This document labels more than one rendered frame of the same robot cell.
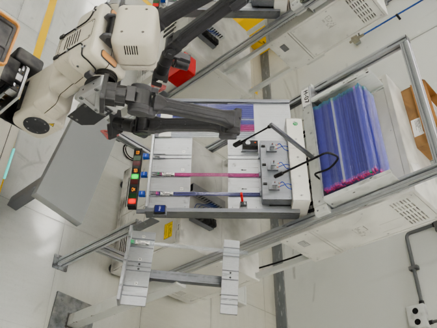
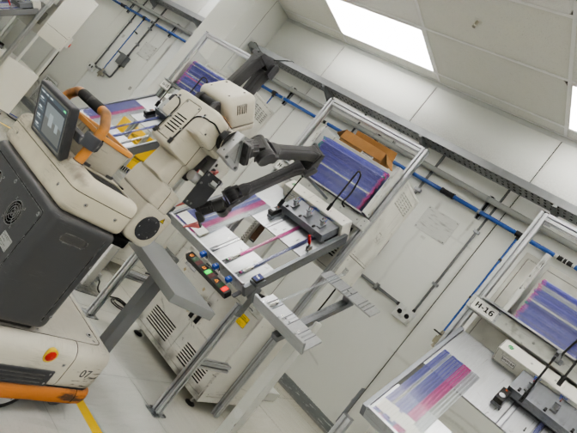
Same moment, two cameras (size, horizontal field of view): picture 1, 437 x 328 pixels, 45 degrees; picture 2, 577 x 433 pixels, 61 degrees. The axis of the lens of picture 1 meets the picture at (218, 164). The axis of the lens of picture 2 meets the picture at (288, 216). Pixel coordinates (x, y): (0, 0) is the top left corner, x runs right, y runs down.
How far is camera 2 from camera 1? 1.45 m
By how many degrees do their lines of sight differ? 36
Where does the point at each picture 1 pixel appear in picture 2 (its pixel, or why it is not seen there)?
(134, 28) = (236, 92)
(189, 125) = (276, 176)
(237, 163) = (276, 227)
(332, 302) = (333, 352)
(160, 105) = (277, 149)
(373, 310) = (369, 334)
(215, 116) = (308, 150)
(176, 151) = (223, 240)
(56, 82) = (167, 171)
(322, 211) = (365, 222)
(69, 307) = not seen: outside the picture
